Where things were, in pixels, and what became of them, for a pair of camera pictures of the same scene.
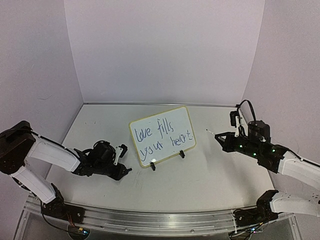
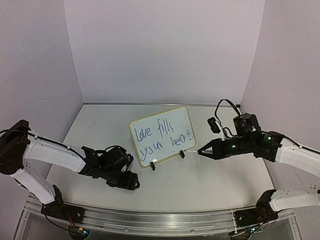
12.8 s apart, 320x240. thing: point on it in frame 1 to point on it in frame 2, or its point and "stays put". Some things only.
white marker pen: [206, 129] to [192, 151]
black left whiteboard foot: [152, 166] stays put
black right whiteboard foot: [182, 153] stays put
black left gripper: [117, 175] to [126, 183]
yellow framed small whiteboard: [159, 136] stays put
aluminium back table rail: [165, 103] stays put
